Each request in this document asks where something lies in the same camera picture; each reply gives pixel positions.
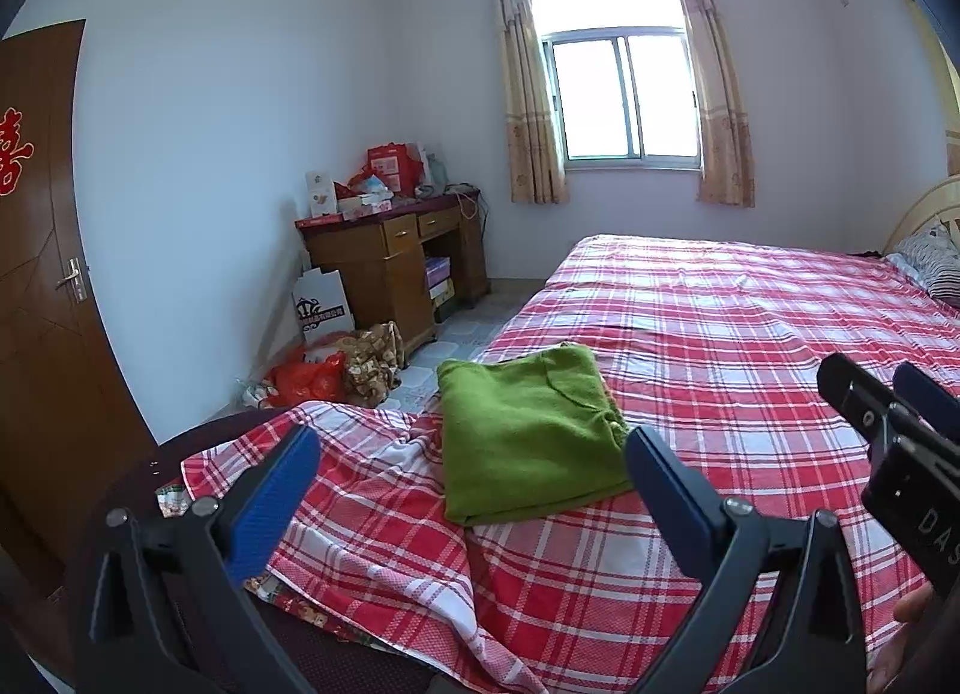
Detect brown wooden door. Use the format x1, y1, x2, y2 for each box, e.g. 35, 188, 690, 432
0, 19, 158, 594

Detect white paper bag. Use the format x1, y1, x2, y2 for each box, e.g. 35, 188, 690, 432
292, 266, 356, 346

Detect green striped sweater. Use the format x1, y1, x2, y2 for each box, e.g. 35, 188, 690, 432
437, 343, 635, 526

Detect window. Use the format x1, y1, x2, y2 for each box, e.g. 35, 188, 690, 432
531, 0, 702, 171

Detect light wooden headboard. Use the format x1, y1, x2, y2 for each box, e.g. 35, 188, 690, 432
883, 175, 960, 256

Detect red plastic bag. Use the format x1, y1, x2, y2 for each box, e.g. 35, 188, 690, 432
270, 352, 347, 408

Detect white carton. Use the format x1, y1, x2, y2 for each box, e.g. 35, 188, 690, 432
305, 170, 336, 219

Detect wooden desk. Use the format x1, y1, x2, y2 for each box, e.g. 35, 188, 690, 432
295, 190, 490, 357

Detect dark wooden footboard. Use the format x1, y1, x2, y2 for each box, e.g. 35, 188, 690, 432
94, 409, 443, 694

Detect beige floral curtain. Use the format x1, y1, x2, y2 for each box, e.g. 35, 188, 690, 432
666, 0, 757, 209
489, 0, 569, 205

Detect brown floral cloth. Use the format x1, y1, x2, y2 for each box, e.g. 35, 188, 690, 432
341, 321, 406, 399

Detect yellow curtain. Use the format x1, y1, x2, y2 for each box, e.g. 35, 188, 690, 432
937, 41, 960, 174

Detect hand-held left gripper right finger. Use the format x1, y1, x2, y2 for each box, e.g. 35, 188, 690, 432
625, 425, 871, 694

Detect person's right hand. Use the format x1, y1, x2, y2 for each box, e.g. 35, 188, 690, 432
866, 581, 938, 694

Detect grey striped pillow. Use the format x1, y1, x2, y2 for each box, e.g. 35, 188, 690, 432
885, 225, 960, 309

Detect stacked boxes in desk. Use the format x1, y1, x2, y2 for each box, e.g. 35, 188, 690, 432
424, 256, 456, 309

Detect red gift box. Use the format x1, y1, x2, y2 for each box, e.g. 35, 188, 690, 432
366, 142, 421, 194

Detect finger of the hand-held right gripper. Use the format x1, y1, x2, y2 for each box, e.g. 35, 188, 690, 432
892, 361, 960, 440
816, 352, 912, 444

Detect red paper door decoration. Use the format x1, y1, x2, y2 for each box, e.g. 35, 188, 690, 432
0, 107, 35, 198

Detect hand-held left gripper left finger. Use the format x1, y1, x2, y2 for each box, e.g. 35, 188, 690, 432
88, 424, 323, 694

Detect bed with red plaid sheet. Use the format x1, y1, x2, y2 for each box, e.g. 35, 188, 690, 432
154, 235, 960, 694

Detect metal door handle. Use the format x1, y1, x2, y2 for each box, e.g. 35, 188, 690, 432
54, 257, 89, 303

